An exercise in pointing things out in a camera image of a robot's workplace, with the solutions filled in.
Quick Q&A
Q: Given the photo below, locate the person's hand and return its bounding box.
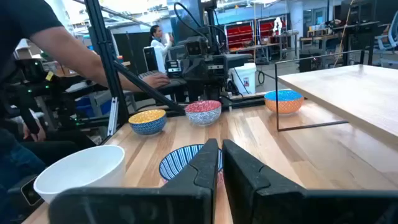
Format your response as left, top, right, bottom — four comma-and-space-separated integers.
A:
23, 121, 47, 142
141, 73, 171, 90

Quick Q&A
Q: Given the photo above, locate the wooden shelf black metal frame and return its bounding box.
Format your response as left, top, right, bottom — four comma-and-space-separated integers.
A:
275, 49, 398, 139

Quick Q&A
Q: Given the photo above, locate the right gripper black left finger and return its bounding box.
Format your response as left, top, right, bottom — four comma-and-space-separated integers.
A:
49, 138, 220, 224

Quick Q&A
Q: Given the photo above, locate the person's forearm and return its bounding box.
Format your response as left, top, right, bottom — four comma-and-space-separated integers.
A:
30, 26, 147, 93

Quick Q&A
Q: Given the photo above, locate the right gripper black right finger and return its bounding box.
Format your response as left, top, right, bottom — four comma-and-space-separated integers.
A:
222, 139, 398, 224

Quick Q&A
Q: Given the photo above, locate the office chair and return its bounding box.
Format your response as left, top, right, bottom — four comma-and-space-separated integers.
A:
373, 12, 398, 68

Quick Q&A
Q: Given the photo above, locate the yellow and blue small bowl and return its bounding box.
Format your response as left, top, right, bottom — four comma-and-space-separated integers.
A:
128, 109, 167, 136

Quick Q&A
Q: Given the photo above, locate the black keyboard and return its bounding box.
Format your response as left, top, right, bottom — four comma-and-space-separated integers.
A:
138, 70, 187, 91

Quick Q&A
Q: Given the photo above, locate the person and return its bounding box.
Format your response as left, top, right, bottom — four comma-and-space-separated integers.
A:
149, 24, 175, 74
0, 0, 144, 224

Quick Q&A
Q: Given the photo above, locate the red storage bin rack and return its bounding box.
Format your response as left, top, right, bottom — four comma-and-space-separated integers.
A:
225, 17, 287, 52

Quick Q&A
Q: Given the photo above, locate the white plastic bucket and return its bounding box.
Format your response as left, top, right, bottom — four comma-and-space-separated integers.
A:
229, 62, 257, 95

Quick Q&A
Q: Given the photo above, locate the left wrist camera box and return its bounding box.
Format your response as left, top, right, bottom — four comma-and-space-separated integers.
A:
185, 35, 210, 57

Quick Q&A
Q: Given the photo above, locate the black aluminium table frame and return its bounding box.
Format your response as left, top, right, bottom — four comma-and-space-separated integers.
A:
83, 0, 268, 125

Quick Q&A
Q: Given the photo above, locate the red patterned small bowl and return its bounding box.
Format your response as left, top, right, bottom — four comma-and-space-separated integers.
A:
184, 100, 223, 126

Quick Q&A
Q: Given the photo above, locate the blue striped small bowl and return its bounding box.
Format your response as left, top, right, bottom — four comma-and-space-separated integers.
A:
159, 144, 224, 185

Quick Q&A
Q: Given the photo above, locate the large white bowl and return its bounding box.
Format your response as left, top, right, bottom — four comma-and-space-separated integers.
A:
33, 144, 126, 205

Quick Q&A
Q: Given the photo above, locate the blue and orange small bowl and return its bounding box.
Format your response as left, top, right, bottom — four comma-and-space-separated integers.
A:
264, 90, 305, 115

